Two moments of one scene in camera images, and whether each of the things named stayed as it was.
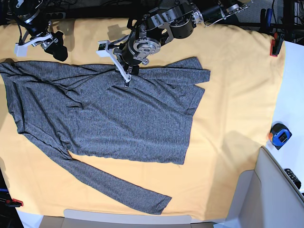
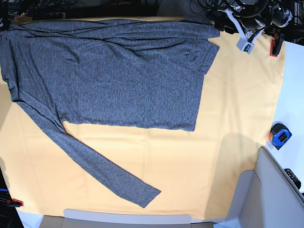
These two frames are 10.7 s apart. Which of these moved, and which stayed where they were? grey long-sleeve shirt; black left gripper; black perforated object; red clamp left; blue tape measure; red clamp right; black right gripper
Moved: black left gripper; grey long-sleeve shirt; black right gripper
Stayed: red clamp right; black perforated object; red clamp left; blue tape measure
